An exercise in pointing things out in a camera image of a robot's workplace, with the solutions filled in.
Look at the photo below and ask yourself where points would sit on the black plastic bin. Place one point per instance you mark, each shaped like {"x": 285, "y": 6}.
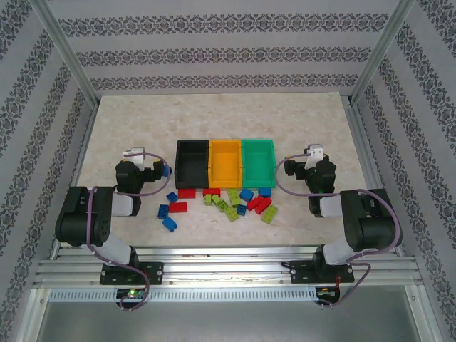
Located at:
{"x": 191, "y": 171}

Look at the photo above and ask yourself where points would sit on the yellow plastic bin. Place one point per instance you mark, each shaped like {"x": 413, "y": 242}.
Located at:
{"x": 225, "y": 167}

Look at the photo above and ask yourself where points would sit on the aluminium frame post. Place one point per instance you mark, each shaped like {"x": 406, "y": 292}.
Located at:
{"x": 383, "y": 53}
{"x": 67, "y": 53}

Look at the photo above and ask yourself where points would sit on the aluminium mounting rail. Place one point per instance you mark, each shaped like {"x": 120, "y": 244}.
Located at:
{"x": 228, "y": 267}

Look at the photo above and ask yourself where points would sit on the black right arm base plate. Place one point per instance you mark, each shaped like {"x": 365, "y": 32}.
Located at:
{"x": 303, "y": 272}

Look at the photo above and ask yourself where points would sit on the controller board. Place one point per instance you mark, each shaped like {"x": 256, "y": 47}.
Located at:
{"x": 132, "y": 294}
{"x": 327, "y": 293}

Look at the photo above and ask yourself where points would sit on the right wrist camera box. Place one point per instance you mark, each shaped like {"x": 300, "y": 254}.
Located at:
{"x": 316, "y": 151}

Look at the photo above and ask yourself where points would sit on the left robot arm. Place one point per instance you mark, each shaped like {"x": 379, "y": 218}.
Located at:
{"x": 83, "y": 221}

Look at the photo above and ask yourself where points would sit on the green plastic bin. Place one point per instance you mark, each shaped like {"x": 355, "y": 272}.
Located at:
{"x": 258, "y": 165}

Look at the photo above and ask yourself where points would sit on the left controller board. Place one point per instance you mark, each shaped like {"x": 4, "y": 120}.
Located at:
{"x": 132, "y": 294}

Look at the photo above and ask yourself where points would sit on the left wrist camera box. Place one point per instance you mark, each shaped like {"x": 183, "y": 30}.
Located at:
{"x": 133, "y": 153}

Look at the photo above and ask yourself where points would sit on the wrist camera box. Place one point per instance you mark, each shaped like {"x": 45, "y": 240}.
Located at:
{"x": 316, "y": 151}
{"x": 133, "y": 153}

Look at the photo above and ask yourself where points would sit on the right controller board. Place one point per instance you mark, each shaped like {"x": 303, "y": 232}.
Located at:
{"x": 327, "y": 293}

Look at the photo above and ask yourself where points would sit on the red lego brick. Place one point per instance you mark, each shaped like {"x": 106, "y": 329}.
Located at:
{"x": 186, "y": 193}
{"x": 253, "y": 203}
{"x": 264, "y": 206}
{"x": 211, "y": 192}
{"x": 178, "y": 207}

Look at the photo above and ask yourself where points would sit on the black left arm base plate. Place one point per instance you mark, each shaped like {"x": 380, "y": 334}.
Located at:
{"x": 153, "y": 272}

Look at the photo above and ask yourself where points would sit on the aluminium side rail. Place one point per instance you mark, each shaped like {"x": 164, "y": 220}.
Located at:
{"x": 80, "y": 167}
{"x": 370, "y": 167}

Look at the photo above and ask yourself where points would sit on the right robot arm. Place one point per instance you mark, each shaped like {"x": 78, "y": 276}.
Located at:
{"x": 374, "y": 224}

